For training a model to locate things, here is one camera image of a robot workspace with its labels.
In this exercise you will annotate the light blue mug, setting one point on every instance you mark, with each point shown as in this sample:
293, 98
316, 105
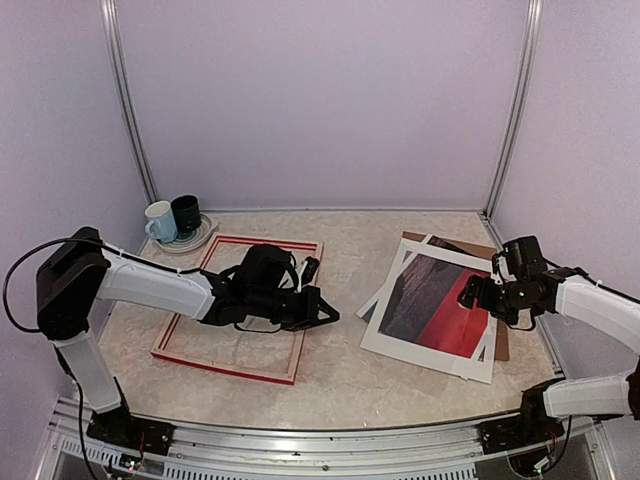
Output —
160, 224

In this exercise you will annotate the aluminium front rail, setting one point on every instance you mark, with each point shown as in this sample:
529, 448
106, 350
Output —
451, 450

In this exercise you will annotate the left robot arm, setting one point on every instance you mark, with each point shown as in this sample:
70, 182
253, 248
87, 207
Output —
84, 269

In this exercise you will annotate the white plate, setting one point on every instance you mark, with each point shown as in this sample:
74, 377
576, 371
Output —
188, 242

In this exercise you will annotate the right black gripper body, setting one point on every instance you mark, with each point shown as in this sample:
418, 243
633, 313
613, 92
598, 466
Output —
505, 304

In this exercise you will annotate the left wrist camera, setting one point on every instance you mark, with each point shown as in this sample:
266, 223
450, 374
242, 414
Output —
306, 272

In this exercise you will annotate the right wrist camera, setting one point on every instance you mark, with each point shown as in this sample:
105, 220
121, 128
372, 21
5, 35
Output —
523, 258

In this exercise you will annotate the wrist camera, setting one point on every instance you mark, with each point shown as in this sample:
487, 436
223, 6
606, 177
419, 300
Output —
306, 272
523, 258

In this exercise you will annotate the white mat board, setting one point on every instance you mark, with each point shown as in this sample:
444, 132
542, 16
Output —
478, 368

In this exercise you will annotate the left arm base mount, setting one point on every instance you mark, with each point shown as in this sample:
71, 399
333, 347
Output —
120, 428

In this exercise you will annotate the brown backing board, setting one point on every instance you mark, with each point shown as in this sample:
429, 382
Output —
479, 251

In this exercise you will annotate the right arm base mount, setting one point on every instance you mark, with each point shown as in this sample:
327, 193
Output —
525, 432

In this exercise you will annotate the left aluminium corner post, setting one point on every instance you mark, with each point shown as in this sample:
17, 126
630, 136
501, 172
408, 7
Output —
109, 14

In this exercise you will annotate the aluminium corner post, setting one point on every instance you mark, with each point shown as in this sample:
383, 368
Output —
517, 107
109, 14

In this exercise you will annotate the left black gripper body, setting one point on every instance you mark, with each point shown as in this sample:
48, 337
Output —
265, 304

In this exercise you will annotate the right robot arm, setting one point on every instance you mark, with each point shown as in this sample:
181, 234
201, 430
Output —
596, 338

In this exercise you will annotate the dark green mug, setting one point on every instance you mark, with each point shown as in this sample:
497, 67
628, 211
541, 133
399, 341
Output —
186, 214

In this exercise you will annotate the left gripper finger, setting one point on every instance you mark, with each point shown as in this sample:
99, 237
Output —
325, 314
304, 325

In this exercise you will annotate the red sunset photo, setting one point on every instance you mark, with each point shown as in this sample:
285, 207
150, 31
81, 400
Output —
424, 310

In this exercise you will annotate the right aluminium corner post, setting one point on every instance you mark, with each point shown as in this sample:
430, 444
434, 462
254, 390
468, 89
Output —
517, 107

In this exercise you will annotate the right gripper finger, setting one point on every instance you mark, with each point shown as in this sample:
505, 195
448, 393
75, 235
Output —
469, 295
476, 282

